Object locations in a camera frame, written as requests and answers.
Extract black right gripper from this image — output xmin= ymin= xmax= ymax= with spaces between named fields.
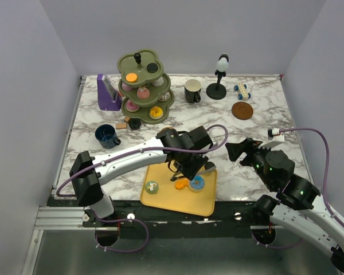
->
xmin=225 ymin=136 xmax=275 ymax=189

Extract black patterned sandwich cookie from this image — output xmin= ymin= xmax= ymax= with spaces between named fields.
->
xmin=204 ymin=162 xmax=216 ymax=170

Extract metal serving tongs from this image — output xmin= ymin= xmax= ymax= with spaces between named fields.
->
xmin=170 ymin=168 xmax=216 ymax=182

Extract yellow serving tray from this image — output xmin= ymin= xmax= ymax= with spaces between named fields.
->
xmin=140 ymin=163 xmax=217 ymax=217

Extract yellow frosted donut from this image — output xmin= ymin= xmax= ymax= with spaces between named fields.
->
xmin=149 ymin=106 xmax=164 ymax=120

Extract white sprinkled donut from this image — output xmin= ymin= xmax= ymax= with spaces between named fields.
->
xmin=158 ymin=90 xmax=170 ymax=102

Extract pink frosted donut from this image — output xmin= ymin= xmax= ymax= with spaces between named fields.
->
xmin=126 ymin=100 xmax=140 ymax=112

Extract pink snowball cake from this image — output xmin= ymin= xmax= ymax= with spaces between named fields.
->
xmin=136 ymin=86 xmax=150 ymax=99

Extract grey snowball cake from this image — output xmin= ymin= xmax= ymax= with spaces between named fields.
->
xmin=152 ymin=77 xmax=164 ymax=87

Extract purple snowball cake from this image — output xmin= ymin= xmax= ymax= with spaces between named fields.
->
xmin=122 ymin=83 xmax=133 ymax=91

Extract round orange biscuit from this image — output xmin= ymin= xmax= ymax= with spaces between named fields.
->
xmin=126 ymin=73 xmax=138 ymax=83

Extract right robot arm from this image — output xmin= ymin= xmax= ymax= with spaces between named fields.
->
xmin=225 ymin=138 xmax=344 ymax=274

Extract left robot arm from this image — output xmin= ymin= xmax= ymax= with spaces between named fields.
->
xmin=70 ymin=126 xmax=215 ymax=226

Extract orange fish cookie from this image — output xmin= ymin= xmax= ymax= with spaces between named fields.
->
xmin=175 ymin=178 xmax=190 ymax=190

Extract blue frosted donut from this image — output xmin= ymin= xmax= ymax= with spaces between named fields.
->
xmin=188 ymin=175 xmax=205 ymax=193

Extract light wooden coaster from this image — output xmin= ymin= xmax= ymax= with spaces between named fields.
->
xmin=160 ymin=127 xmax=174 ymax=133

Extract green snowball cake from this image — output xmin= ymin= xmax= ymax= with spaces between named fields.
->
xmin=144 ymin=180 xmax=159 ymax=194

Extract dark wooden coaster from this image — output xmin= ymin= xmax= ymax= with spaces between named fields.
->
xmin=232 ymin=101 xmax=253 ymax=120

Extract toy car blue wheels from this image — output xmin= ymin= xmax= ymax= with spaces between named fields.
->
xmin=234 ymin=82 xmax=251 ymax=100

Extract black lamp white bulb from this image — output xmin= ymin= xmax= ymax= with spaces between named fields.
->
xmin=206 ymin=53 xmax=229 ymax=100

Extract black cream mug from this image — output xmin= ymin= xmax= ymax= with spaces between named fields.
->
xmin=184 ymin=79 xmax=202 ymax=104

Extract green tiered cake stand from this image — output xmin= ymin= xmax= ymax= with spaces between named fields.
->
xmin=117 ymin=49 xmax=174 ymax=124

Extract dark blue mug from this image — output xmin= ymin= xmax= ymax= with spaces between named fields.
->
xmin=95 ymin=124 xmax=121 ymax=149

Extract purple box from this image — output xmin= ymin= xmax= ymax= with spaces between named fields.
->
xmin=97 ymin=74 xmax=122 ymax=111

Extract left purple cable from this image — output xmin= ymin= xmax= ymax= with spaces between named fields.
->
xmin=56 ymin=124 xmax=229 ymax=253

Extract purple cable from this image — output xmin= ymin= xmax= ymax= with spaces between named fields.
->
xmin=251 ymin=128 xmax=344 ymax=249
xmin=56 ymin=124 xmax=229 ymax=253

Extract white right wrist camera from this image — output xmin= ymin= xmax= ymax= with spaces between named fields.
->
xmin=259 ymin=128 xmax=285 ymax=149

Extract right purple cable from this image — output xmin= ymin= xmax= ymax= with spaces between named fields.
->
xmin=251 ymin=128 xmax=344 ymax=249

